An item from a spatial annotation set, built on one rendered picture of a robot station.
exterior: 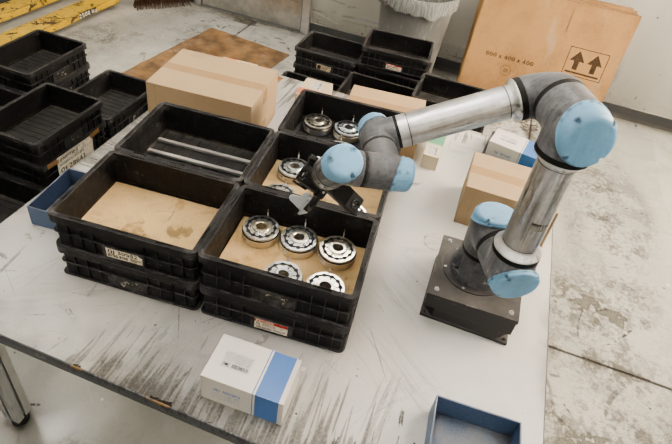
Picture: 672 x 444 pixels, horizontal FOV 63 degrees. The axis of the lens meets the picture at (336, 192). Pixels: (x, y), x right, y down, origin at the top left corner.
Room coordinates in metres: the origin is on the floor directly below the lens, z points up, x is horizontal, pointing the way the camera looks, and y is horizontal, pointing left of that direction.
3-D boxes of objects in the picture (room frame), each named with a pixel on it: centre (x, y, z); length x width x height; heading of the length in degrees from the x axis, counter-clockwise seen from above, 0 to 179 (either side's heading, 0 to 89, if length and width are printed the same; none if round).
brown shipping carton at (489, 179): (1.51, -0.59, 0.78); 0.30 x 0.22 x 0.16; 77
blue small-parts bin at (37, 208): (1.19, 0.79, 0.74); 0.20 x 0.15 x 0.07; 172
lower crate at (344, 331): (1.00, 0.09, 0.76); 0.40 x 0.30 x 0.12; 82
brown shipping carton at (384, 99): (1.87, -0.14, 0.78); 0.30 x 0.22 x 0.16; 84
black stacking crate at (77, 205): (1.06, 0.48, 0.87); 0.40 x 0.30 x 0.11; 82
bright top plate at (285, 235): (1.07, 0.08, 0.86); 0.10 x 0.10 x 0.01
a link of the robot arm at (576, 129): (0.98, -0.45, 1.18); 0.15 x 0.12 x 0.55; 12
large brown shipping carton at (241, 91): (1.81, 0.52, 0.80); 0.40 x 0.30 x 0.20; 83
